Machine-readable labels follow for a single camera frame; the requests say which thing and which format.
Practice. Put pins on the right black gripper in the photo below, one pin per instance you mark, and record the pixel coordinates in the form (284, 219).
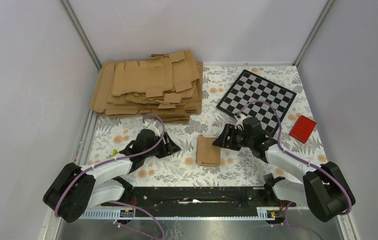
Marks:
(229, 130)

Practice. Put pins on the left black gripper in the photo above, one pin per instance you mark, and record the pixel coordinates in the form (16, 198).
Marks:
(168, 148)

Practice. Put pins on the brown cardboard box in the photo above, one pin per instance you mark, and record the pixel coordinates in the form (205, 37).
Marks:
(207, 155)

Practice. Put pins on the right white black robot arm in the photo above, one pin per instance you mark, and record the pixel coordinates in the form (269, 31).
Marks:
(322, 188)

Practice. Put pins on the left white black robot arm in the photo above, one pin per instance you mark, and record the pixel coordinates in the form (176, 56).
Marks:
(77, 188)

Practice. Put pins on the red box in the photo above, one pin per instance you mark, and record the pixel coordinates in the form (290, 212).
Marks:
(302, 129)

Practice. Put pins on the black white checkerboard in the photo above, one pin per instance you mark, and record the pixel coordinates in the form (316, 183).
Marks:
(258, 97)

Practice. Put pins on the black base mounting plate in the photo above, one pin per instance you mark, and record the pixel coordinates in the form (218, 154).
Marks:
(203, 200)

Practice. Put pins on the stack of flat cardboard boxes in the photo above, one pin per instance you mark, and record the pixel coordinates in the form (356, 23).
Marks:
(169, 85)

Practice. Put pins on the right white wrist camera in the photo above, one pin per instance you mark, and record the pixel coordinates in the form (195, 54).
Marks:
(239, 124)

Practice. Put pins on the slotted grey cable duct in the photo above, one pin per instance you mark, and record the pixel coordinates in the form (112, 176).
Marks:
(125, 213)

